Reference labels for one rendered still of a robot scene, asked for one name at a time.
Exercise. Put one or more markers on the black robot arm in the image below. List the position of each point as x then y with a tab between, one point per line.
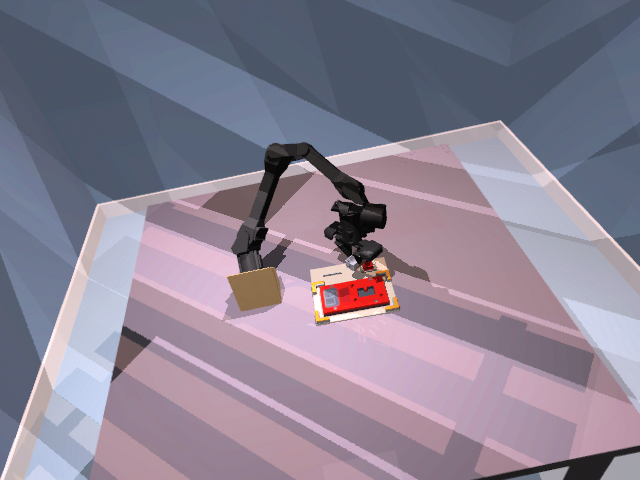
277	159

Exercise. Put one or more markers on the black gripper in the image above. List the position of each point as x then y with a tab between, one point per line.
348	237

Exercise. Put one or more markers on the white box with black markings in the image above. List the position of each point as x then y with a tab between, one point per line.
352	264

